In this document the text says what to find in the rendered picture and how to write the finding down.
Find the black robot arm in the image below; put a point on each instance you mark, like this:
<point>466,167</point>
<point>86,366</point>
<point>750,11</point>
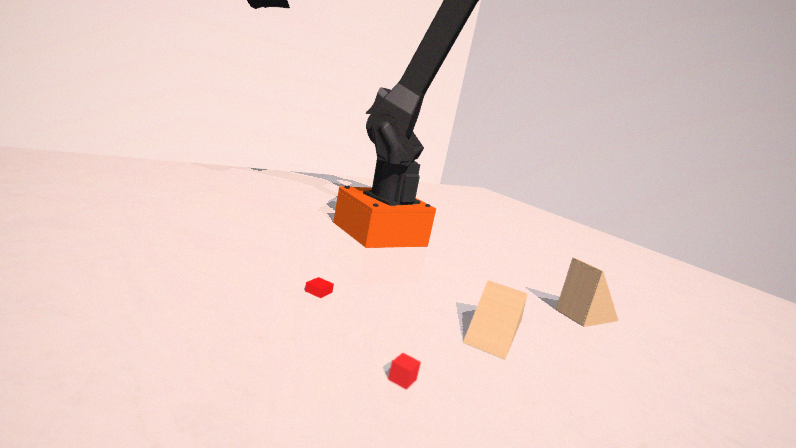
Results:
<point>394,112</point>

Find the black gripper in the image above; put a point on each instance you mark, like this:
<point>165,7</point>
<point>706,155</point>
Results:
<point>268,3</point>

